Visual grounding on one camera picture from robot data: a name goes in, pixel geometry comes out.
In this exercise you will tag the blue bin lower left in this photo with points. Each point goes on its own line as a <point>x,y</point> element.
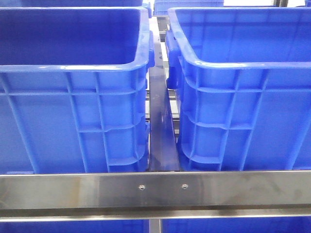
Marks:
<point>105,226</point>

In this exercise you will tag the blue plastic bin behind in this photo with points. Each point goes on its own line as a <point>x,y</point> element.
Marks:
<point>242,76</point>

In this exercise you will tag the metal centre divider bar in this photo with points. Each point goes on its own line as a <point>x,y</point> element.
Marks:
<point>163,151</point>

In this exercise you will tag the blue crate far back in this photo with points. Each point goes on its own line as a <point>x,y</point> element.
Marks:
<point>161,6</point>

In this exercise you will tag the blue bin lower right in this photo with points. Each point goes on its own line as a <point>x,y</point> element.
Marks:
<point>238,225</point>

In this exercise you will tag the blue plastic bin with buttons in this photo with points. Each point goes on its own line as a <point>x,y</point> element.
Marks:
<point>73,89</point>

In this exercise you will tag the stainless steel front rail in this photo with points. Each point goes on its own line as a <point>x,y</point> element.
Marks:
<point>150,195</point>

